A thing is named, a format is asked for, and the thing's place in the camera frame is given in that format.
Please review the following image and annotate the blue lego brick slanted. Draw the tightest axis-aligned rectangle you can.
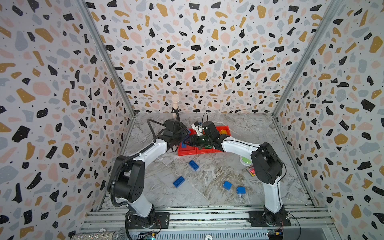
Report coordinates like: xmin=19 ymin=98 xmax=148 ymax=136
xmin=189 ymin=160 xmax=199 ymax=171

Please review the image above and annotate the blue small lego brick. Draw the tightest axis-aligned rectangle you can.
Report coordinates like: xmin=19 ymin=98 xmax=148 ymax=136
xmin=223 ymin=181 xmax=232 ymax=191

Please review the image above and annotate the blue long lego brick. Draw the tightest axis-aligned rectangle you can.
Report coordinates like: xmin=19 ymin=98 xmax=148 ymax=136
xmin=173 ymin=176 xmax=185 ymax=188

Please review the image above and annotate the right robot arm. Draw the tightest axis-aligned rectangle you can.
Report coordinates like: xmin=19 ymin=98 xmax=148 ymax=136
xmin=185 ymin=121 xmax=284 ymax=217

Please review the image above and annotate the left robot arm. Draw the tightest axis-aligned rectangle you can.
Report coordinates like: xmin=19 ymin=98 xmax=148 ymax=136
xmin=107 ymin=119 xmax=190 ymax=218

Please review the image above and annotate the middle red bin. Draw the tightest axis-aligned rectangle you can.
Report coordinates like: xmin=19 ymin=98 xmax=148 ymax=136
xmin=196 ymin=148 xmax=217 ymax=155

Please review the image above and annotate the red bin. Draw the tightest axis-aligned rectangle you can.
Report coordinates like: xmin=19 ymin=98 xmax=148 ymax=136
xmin=178 ymin=129 xmax=196 ymax=156
xmin=216 ymin=126 xmax=231 ymax=136
xmin=196 ymin=148 xmax=217 ymax=155

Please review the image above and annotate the right red bin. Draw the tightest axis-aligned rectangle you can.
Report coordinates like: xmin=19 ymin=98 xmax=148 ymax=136
xmin=216 ymin=126 xmax=231 ymax=136

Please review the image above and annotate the left red bin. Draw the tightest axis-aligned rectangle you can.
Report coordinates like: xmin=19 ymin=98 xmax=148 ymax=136
xmin=178 ymin=129 xmax=196 ymax=156

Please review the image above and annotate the wooden peg on black stand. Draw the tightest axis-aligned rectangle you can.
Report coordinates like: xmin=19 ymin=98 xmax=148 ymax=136
xmin=172 ymin=94 xmax=180 ymax=121

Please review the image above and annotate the green push button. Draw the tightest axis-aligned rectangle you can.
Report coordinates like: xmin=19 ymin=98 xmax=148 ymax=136
xmin=240 ymin=156 xmax=253 ymax=167

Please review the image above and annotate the small colourful card box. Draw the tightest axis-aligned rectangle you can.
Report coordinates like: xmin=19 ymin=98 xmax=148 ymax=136
xmin=246 ymin=166 xmax=256 ymax=177

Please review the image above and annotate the blue lego brick right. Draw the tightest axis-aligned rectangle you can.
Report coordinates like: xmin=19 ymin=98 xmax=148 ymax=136
xmin=236 ymin=187 xmax=246 ymax=195

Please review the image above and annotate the black corrugated cable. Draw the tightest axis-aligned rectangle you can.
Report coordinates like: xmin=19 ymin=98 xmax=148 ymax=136
xmin=107 ymin=118 xmax=166 ymax=208

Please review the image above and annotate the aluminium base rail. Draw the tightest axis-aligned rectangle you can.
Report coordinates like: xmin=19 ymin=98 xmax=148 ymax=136
xmin=80 ymin=205 xmax=334 ymax=240

